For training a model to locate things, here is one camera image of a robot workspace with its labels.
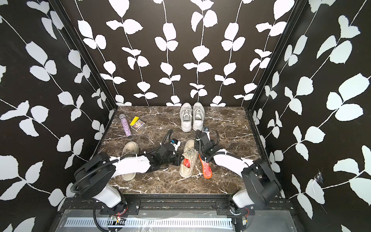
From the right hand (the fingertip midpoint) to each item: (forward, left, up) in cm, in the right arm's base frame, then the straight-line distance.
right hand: (200, 138), depth 91 cm
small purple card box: (+16, +46, -7) cm, 49 cm away
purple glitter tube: (+22, +59, -4) cm, 63 cm away
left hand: (-11, +9, -3) cm, 14 cm away
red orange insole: (-17, -4, -8) cm, 19 cm away
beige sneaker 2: (-9, +7, -3) cm, 11 cm away
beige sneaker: (-4, +46, -5) cm, 46 cm away
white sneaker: (+22, +10, 0) cm, 24 cm away
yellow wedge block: (+22, +50, -7) cm, 55 cm away
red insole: (-14, +8, -6) cm, 17 cm away
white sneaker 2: (+24, 0, -2) cm, 24 cm away
